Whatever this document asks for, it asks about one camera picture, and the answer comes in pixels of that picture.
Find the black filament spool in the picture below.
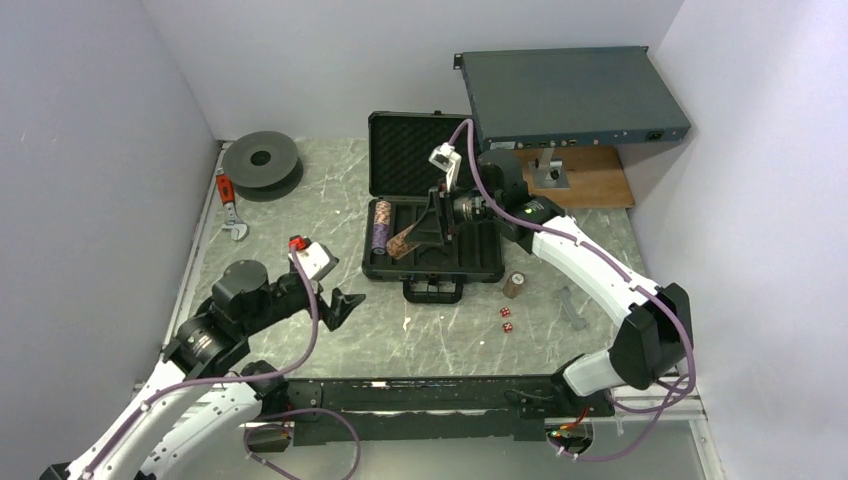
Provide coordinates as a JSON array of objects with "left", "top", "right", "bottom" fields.
[{"left": 221, "top": 131, "right": 304, "bottom": 202}]

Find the grey metal stand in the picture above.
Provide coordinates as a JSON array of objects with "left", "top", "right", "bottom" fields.
[{"left": 528, "top": 148, "right": 570, "bottom": 189}]

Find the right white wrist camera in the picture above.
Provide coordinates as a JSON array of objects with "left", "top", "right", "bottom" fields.
[{"left": 428, "top": 143, "right": 462, "bottom": 193}]

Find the black front rail base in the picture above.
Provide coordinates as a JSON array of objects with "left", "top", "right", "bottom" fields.
[{"left": 258, "top": 374, "right": 614, "bottom": 446}]

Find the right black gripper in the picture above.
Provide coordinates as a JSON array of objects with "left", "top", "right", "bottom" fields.
[{"left": 405, "top": 177, "right": 503, "bottom": 245}]

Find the black poker case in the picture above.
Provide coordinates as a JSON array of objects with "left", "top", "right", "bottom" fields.
[{"left": 361, "top": 111, "right": 505, "bottom": 304}]

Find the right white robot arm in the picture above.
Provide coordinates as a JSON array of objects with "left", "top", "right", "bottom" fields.
[{"left": 389, "top": 143, "right": 695, "bottom": 415}]

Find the red handled adjustable wrench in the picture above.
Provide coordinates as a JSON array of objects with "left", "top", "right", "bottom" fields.
[{"left": 215, "top": 167, "right": 249, "bottom": 242}]

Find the brown poker chip stack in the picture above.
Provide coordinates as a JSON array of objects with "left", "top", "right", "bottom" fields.
[
  {"left": 386, "top": 226, "right": 418, "bottom": 260},
  {"left": 502, "top": 271, "right": 527, "bottom": 299}
]

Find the wooden board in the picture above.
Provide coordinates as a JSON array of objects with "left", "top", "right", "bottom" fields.
[{"left": 514, "top": 146, "right": 635, "bottom": 208}]

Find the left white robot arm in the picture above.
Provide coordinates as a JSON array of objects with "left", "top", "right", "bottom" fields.
[{"left": 40, "top": 244, "right": 366, "bottom": 479}]

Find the grey network switch box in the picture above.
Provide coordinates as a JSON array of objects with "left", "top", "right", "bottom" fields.
[{"left": 453, "top": 46, "right": 691, "bottom": 150}]

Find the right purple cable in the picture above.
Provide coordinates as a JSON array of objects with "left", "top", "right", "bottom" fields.
[{"left": 449, "top": 119, "right": 698, "bottom": 415}]

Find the purple poker chip stack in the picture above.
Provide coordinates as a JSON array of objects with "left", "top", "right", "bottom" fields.
[{"left": 371, "top": 221, "right": 392, "bottom": 255}]

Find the orange poker chip stack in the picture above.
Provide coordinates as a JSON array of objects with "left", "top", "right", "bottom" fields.
[{"left": 374, "top": 200, "right": 392, "bottom": 225}]

